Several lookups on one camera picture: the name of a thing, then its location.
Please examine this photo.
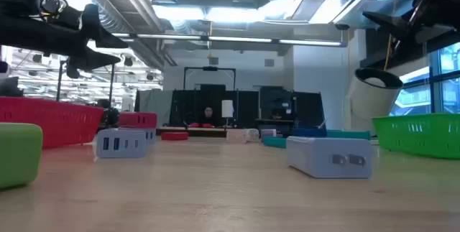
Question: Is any red wall charger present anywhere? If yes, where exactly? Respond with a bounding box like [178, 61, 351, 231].
[118, 111, 158, 130]

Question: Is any yellow hanging cable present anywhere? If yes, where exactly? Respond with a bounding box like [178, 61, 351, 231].
[383, 34, 392, 72]

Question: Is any black cabinet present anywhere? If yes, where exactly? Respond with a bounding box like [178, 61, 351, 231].
[258, 85, 326, 134]

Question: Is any window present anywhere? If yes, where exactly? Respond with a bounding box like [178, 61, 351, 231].
[390, 41, 460, 116]

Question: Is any lavender wall charger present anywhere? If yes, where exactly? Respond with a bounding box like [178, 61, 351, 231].
[286, 136, 374, 180]
[95, 127, 158, 159]

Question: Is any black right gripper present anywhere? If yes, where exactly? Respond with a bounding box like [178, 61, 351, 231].
[362, 0, 460, 45]

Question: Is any red plastic basket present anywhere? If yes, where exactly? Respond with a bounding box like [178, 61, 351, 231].
[0, 96, 105, 150]

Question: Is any teal power adapter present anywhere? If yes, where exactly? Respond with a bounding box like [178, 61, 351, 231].
[262, 136, 288, 149]
[326, 129, 372, 141]

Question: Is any person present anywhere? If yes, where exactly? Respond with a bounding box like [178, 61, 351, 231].
[196, 106, 221, 128]

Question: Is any white background lamp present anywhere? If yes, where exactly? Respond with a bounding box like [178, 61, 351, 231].
[221, 99, 235, 128]

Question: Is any linear ceiling light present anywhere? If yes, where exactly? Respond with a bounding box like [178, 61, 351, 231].
[111, 32, 342, 47]

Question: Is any small purple wall charger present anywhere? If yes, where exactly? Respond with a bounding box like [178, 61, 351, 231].
[259, 128, 278, 140]

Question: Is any black aluminium table frame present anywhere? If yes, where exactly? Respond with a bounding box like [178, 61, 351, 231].
[156, 126, 228, 139]

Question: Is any red adapter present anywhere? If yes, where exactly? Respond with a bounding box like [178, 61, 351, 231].
[160, 131, 190, 141]

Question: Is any blue power adapter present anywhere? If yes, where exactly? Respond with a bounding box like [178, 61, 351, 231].
[291, 127, 328, 139]

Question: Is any black metal station frame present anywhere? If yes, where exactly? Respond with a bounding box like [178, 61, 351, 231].
[183, 66, 237, 91]
[55, 59, 116, 103]

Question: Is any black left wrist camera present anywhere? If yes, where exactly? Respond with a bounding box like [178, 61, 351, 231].
[48, 5, 83, 31]

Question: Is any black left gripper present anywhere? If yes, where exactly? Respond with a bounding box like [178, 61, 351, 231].
[0, 3, 129, 80]

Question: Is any green plastic basket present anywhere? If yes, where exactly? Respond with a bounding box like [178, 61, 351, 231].
[372, 112, 460, 160]

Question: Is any black partition screen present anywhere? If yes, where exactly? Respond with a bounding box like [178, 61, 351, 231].
[168, 88, 260, 129]

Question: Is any grey curtain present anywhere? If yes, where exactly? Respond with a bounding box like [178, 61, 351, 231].
[134, 88, 174, 129]

